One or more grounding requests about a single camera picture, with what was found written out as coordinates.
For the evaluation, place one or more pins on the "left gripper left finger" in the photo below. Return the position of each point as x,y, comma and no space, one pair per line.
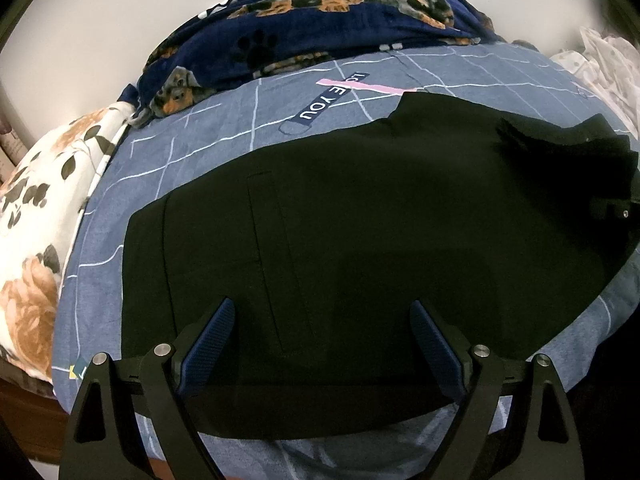
103,440

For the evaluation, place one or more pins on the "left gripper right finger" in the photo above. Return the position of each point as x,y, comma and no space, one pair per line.
513,419

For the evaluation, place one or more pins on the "white dotted cloth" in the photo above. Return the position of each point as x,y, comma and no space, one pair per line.
609,68

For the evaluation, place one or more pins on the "black pants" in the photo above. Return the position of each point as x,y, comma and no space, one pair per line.
330,248

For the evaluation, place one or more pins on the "wooden bed frame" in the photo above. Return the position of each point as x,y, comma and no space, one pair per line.
38,424

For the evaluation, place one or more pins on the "beige curtain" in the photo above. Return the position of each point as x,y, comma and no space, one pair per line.
12,149

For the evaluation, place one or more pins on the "navy dog print blanket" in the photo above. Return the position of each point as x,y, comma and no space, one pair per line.
241,40

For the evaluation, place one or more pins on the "blue grid bedsheet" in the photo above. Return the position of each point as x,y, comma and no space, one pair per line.
169,152

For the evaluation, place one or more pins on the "white floral pillow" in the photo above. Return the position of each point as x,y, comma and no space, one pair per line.
41,209

